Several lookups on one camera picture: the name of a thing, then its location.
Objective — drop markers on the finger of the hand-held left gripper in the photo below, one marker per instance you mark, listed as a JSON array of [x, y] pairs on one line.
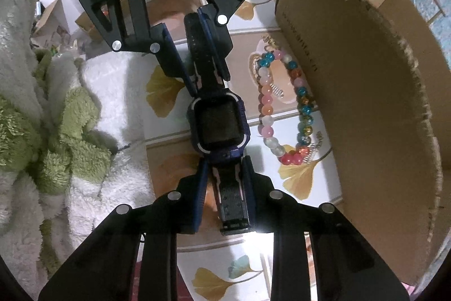
[[169, 50], [220, 10]]

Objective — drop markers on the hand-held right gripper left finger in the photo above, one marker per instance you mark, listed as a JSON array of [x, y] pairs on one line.
[[199, 205]]

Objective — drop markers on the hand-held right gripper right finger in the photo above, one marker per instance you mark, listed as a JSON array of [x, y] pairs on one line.
[[259, 202]]

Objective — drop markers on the gold charm jewelry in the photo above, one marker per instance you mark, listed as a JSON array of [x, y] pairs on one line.
[[268, 40]]

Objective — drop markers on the dark blue smart watch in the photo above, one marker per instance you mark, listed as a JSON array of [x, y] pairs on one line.
[[218, 121]]

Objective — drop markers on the brown cardboard box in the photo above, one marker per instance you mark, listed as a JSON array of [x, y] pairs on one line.
[[352, 75]]

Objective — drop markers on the ginkgo print tiled mat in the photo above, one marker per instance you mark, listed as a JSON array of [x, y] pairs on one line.
[[169, 163]]

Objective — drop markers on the white fluffy blanket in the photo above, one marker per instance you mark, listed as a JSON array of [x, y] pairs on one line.
[[112, 86]]

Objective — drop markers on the small brown carton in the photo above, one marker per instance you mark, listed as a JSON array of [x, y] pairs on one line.
[[47, 15], [86, 25]]

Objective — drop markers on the green plush cloth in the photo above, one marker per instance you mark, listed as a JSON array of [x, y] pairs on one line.
[[77, 110]]

